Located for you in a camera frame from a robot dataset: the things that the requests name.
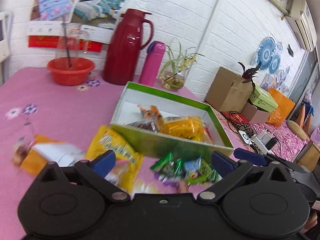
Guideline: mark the dark red thermos jug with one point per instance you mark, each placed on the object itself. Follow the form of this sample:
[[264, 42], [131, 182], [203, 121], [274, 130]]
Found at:
[[125, 50]]

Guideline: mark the large blue wall plate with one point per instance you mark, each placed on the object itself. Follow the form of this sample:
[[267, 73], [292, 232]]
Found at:
[[266, 52]]

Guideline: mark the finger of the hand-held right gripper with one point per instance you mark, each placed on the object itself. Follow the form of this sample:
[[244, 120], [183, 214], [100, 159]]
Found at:
[[247, 155]]

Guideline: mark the black patterned pouch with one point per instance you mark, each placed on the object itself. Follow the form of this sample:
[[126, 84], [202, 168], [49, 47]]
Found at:
[[243, 128]]

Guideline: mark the round straw cushion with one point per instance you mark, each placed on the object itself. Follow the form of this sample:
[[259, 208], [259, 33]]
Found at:
[[298, 130]]

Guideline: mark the green cardboard box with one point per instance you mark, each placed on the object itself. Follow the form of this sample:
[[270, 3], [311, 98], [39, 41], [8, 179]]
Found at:
[[160, 142]]

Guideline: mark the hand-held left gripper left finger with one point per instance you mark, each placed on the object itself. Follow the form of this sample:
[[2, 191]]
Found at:
[[105, 162]]

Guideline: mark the dark purple plant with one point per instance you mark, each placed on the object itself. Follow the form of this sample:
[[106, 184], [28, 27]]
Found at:
[[250, 75]]

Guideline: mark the pink floral bedspread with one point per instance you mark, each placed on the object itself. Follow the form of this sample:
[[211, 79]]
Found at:
[[290, 142]]

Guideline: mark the pink thermos bottle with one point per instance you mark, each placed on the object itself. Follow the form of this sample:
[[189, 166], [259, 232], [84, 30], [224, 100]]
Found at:
[[152, 65]]

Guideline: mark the orange snack packet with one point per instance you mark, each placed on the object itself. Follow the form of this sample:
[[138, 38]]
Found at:
[[40, 155]]

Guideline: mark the white air conditioner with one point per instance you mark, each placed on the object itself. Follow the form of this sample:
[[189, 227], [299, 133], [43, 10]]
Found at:
[[301, 17]]

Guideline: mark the green shoe box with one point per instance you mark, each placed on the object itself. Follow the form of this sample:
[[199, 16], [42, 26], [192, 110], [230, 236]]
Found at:
[[263, 100]]

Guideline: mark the white power strip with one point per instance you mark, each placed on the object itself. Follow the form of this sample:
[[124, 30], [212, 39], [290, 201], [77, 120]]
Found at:
[[258, 146]]

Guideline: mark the clear bag of dark fruit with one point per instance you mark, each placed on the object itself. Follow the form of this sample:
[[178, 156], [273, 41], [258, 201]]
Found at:
[[142, 125]]

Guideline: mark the green pictured snack packet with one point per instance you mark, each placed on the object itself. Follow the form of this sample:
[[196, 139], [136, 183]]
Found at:
[[200, 171]]

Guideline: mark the orange shiny bag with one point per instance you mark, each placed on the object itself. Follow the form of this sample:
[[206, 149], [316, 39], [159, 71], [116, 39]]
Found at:
[[281, 107]]

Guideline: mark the red plastic basin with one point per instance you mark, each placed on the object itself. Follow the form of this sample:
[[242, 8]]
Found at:
[[70, 72]]

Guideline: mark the dark stirring stick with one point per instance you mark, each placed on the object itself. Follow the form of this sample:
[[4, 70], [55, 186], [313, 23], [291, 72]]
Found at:
[[67, 45]]

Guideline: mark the brown cardboard box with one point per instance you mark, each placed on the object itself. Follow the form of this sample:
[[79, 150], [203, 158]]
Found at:
[[227, 90]]

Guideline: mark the glass vase with plant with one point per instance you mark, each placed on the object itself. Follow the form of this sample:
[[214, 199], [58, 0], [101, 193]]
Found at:
[[173, 78]]

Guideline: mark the wooden cabinet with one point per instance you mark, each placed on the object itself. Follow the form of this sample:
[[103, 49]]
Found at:
[[311, 157]]

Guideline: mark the white charger plug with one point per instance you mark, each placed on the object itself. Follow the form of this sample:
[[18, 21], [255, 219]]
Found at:
[[263, 137]]

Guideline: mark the tan cardboard box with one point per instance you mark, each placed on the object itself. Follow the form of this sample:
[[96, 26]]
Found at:
[[255, 112]]

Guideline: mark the white round charging pad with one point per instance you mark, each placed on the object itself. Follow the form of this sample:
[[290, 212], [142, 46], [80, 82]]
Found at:
[[245, 137]]

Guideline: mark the black charger plug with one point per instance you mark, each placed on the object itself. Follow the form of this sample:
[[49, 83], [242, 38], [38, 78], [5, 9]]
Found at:
[[272, 143]]

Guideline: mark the clear bag of yellow chips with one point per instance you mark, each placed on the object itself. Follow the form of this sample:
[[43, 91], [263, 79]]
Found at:
[[182, 127]]

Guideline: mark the pink floral tablecloth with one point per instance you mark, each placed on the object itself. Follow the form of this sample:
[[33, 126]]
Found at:
[[62, 105]]

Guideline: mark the clear bag of orange-brown snacks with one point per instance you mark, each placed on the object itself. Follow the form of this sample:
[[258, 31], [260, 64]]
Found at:
[[150, 113]]

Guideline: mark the small pale wall plate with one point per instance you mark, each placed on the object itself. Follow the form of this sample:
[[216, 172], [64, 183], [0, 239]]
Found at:
[[279, 48]]

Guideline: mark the red pouch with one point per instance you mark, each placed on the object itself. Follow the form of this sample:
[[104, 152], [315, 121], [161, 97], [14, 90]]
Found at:
[[240, 118]]

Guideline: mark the bedding wall poster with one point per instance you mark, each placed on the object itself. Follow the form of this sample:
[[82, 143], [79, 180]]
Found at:
[[82, 5]]

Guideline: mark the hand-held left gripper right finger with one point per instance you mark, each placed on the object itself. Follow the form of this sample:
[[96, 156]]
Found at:
[[221, 163]]

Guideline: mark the medium blue wall plate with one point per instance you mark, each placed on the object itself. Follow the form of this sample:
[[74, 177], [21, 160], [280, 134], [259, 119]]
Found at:
[[275, 63]]

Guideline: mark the clear glass pitcher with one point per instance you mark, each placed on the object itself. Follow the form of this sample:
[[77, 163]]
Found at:
[[75, 42]]

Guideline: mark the yellow snack packet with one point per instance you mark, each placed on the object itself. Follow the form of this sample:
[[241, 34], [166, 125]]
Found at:
[[112, 142]]

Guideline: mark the plaid cloth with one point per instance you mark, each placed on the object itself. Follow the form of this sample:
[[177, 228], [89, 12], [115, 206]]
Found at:
[[225, 123]]

